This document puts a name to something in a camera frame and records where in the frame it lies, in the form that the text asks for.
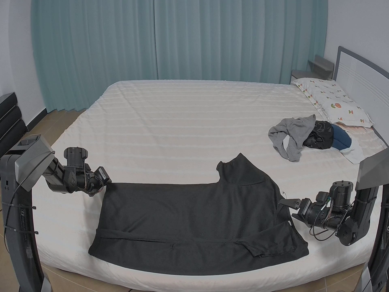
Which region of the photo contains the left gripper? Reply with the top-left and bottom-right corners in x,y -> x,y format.
80,172 -> 107,198

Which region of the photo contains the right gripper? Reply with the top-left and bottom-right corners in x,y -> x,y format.
278,198 -> 333,229

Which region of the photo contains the black T-shirt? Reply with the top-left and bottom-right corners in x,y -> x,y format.
88,152 -> 309,277

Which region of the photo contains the bed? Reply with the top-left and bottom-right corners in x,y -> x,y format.
30,45 -> 389,292

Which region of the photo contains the grey garment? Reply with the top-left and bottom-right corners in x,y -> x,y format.
268,114 -> 316,162

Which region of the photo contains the black printed garment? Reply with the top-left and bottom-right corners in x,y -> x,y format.
302,120 -> 335,150

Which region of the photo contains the white knit garment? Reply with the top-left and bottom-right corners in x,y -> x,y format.
340,130 -> 364,165

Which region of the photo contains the dark blue garment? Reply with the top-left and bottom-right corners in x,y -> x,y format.
331,124 -> 352,151

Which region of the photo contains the black chest of drawers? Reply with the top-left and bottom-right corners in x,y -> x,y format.
0,91 -> 27,157

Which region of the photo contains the white printed pillow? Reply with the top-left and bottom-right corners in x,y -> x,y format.
291,77 -> 374,129

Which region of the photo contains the blue-green curtain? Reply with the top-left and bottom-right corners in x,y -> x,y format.
30,0 -> 158,114
153,0 -> 330,86

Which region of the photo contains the grey bedside table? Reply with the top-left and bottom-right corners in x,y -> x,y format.
291,54 -> 335,80

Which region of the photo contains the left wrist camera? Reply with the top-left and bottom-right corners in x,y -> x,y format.
97,166 -> 112,184

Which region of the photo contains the black cable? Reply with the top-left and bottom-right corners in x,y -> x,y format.
309,224 -> 338,241
2,151 -> 57,255

